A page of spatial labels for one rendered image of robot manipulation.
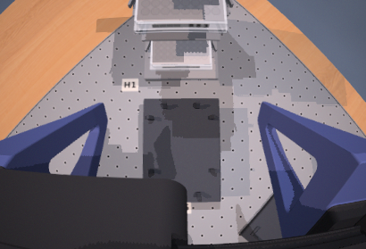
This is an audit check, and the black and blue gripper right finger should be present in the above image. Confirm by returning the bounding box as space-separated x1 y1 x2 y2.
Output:
258 102 366 238

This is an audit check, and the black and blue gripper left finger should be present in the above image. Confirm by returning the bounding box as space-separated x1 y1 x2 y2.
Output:
0 103 108 176

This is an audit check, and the translucent white rectangular plate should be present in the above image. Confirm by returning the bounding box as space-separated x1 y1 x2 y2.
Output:
150 41 212 71
134 0 228 34

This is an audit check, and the grey shelf rack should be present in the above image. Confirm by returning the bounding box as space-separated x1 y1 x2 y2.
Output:
141 33 220 80

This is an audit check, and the grey perforated base plate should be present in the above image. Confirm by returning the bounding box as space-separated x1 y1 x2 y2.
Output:
6 0 366 245

